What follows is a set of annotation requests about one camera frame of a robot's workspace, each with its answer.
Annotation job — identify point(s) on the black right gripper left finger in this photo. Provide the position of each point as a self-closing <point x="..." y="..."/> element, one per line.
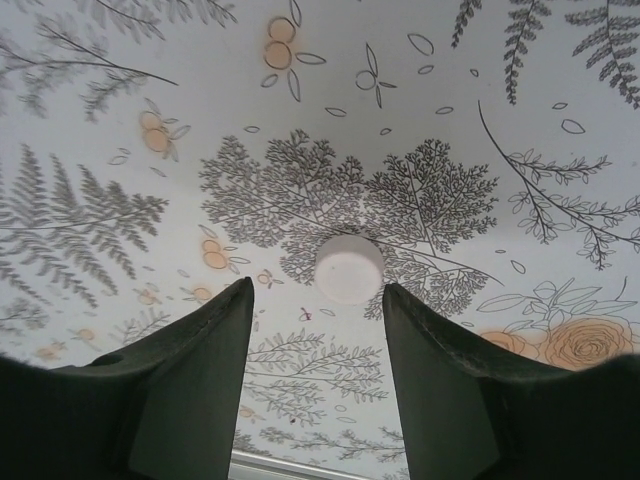
<point x="125" y="420"/>

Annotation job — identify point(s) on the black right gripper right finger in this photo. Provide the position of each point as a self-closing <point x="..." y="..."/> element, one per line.
<point x="500" y="425"/>

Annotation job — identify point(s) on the white plastic bottle cap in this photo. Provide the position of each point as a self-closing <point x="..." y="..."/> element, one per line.
<point x="347" y="272"/>

